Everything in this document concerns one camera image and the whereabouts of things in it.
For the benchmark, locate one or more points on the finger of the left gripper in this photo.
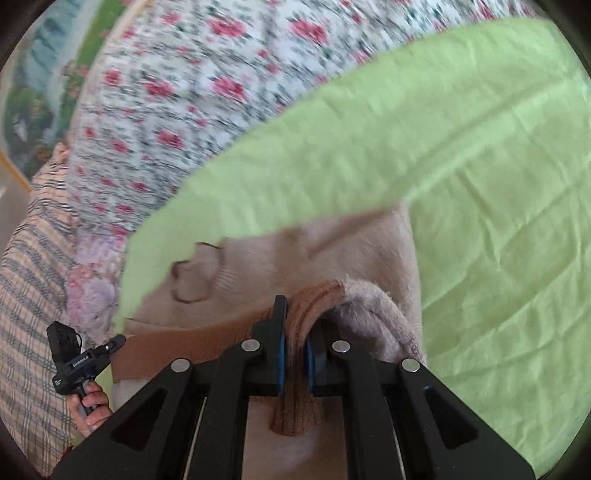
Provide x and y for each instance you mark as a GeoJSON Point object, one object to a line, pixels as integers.
{"type": "Point", "coordinates": [110, 347]}

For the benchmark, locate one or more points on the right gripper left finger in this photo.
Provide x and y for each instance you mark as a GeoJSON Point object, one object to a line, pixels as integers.
{"type": "Point", "coordinates": [189, 421]}

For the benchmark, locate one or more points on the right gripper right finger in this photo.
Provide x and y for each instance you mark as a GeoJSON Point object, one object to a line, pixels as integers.
{"type": "Point", "coordinates": [400, 420]}

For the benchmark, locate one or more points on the beige knit sweater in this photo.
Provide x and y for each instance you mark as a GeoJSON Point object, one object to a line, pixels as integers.
{"type": "Point", "coordinates": [363, 268]}

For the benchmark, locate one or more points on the person's left hand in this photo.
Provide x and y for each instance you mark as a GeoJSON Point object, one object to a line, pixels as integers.
{"type": "Point", "coordinates": [91, 411]}

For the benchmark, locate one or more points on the plaid checked blanket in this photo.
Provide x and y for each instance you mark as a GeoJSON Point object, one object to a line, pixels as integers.
{"type": "Point", "coordinates": [34, 268]}

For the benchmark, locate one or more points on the pink purple floral pillow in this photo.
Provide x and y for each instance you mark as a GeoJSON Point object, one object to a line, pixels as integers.
{"type": "Point", "coordinates": [93, 285]}

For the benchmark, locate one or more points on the rose floral quilt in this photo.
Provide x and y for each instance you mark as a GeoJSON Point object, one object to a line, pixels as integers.
{"type": "Point", "coordinates": [182, 80]}

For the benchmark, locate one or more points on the framed landscape picture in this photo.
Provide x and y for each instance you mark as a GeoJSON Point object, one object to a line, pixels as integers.
{"type": "Point", "coordinates": [43, 74]}

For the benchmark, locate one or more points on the light green bed sheet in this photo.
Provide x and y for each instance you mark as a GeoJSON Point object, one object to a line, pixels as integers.
{"type": "Point", "coordinates": [485, 132]}

